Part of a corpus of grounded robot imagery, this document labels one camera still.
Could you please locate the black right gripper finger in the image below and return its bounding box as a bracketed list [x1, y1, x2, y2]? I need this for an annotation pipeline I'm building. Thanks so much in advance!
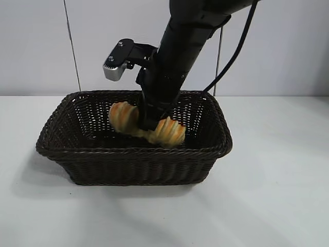
[156, 104, 171, 119]
[139, 101, 157, 131]

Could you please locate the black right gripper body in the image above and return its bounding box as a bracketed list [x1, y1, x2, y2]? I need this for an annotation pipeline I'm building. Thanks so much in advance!
[135, 49, 196, 109]

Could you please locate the long striped twisted bread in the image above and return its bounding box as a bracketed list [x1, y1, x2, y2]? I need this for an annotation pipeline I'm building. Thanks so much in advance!
[109, 101, 185, 149]

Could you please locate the dark brown wicker basket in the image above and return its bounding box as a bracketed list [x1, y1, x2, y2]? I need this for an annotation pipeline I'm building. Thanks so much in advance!
[35, 90, 233, 186]

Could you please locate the black right camera bracket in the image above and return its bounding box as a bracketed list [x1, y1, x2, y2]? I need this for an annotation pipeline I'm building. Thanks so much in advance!
[104, 38, 158, 70]

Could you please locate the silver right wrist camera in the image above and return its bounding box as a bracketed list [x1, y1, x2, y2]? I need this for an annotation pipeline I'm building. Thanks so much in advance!
[102, 61, 129, 82]

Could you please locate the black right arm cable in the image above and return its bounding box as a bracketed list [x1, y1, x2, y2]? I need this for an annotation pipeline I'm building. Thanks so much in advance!
[203, 0, 258, 93]

